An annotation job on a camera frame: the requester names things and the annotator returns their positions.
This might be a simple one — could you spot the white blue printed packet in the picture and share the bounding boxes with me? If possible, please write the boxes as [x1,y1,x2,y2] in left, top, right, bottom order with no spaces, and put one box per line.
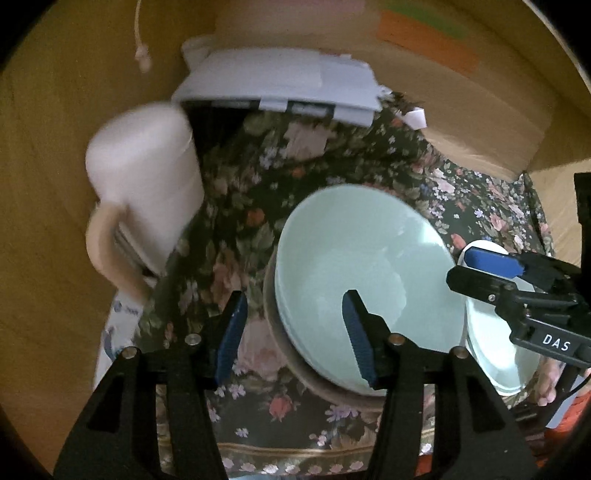
[95,286,148,388]

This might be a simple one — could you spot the white cup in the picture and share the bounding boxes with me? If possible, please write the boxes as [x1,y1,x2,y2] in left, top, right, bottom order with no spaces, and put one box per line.
[85,102,206,298]

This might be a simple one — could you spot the person's right hand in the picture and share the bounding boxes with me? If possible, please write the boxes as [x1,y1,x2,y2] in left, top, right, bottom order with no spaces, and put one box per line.
[537,359,563,407]

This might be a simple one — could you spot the green sticky note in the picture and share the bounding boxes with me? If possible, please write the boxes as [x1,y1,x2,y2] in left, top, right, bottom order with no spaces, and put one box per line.
[385,0,469,40]

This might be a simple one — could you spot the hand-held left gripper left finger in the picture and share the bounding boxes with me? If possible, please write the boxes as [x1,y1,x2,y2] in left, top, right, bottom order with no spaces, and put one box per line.
[52,290,249,480]

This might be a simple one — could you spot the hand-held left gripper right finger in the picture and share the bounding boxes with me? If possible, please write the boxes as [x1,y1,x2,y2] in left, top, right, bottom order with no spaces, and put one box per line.
[342,289,539,480]

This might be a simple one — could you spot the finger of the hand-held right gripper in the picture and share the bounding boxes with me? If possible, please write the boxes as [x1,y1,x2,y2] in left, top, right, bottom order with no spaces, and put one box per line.
[462,246,581,289]
[446,266,537,315]

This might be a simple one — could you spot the white bowl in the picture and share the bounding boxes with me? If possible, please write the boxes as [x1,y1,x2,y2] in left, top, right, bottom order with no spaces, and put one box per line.
[274,258,389,398]

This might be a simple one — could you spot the mint green plate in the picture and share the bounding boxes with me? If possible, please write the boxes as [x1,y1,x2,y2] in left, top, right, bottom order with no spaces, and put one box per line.
[464,239,552,397]

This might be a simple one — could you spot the red garment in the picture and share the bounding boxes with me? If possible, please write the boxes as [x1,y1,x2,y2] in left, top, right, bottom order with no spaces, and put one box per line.
[545,397,591,435]

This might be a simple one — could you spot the coloured sticky notes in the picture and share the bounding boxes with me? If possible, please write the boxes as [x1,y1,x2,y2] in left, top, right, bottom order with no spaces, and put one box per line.
[376,11,478,75]

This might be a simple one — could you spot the mint green bowl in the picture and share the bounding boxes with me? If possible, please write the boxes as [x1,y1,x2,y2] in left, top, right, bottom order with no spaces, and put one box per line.
[274,185,465,398]

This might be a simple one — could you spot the floral tablecloth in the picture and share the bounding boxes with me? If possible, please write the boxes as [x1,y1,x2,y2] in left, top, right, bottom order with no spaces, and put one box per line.
[95,104,555,480]

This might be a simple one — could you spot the stack of white papers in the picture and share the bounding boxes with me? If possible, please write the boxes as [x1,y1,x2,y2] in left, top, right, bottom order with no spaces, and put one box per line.
[172,46,384,127]

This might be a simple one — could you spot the white cord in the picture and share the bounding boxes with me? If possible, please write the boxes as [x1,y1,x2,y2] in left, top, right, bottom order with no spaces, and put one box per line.
[133,0,153,72]

